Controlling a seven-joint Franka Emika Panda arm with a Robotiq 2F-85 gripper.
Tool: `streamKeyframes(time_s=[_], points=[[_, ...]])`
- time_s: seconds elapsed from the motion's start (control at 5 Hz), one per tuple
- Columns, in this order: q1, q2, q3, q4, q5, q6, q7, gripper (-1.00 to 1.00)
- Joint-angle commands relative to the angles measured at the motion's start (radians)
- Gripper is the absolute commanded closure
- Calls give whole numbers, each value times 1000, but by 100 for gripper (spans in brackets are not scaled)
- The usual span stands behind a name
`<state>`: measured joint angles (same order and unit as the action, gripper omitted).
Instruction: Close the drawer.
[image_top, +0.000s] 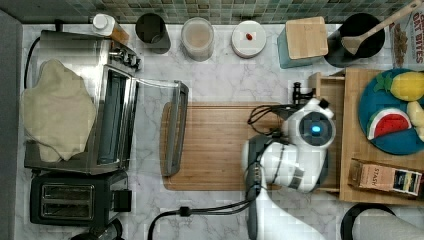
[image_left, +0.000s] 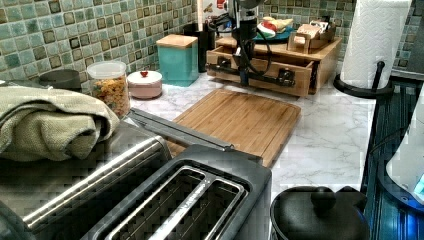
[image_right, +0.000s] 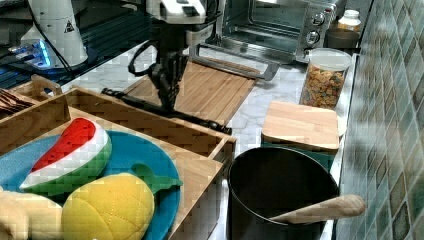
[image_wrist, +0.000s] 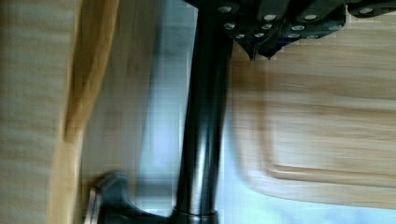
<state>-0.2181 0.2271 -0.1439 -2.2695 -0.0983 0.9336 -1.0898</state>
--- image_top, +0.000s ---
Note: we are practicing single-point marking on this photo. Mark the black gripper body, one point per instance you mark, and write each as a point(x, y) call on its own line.
point(297, 96)

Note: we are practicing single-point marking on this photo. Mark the wooden drawer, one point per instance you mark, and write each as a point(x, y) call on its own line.
point(331, 89)

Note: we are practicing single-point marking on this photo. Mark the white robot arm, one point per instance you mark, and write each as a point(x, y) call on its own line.
point(293, 156)

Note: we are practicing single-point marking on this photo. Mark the wooden drawer cabinet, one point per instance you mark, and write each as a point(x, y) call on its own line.
point(356, 146)

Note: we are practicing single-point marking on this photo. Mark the teal canister with wooden lid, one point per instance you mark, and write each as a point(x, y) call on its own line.
point(302, 42)

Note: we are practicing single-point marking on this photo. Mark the white round lidded container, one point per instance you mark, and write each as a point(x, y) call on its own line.
point(248, 39)

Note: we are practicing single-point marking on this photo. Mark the wooden spoon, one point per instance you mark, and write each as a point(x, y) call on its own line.
point(353, 43)

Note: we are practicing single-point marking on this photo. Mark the wooden cutting board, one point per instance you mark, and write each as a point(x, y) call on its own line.
point(215, 134)

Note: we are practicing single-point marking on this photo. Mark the black utensil pot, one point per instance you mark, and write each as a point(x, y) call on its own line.
point(355, 25)

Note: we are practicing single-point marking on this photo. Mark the plush watermelon slice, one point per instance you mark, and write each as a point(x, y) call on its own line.
point(387, 121)

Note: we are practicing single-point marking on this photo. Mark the wooden tea box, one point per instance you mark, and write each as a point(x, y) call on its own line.
point(384, 178)

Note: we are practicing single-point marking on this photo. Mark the plush yellow pineapple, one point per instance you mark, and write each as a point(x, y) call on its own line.
point(407, 86)

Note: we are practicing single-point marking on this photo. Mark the blue round plate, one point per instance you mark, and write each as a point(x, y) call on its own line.
point(404, 142)

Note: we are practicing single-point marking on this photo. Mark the clear jar of cereal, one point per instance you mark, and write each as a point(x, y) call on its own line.
point(197, 36)

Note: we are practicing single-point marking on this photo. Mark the plush beige toy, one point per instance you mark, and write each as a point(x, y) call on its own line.
point(416, 115)

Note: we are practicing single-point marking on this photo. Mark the oat bites cereal box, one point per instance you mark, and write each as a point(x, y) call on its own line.
point(407, 41)

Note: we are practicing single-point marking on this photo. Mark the silver toaster oven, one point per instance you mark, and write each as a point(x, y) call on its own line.
point(136, 119)

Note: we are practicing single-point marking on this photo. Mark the dark brown cup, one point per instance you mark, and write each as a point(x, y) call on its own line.
point(151, 30)

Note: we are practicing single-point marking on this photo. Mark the white lidded spice bottle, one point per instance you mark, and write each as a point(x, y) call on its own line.
point(107, 26)

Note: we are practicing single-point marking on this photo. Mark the black slot toaster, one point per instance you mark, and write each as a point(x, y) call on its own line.
point(65, 199)

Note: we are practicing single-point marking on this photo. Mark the beige cloth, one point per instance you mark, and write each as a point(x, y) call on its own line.
point(58, 113)

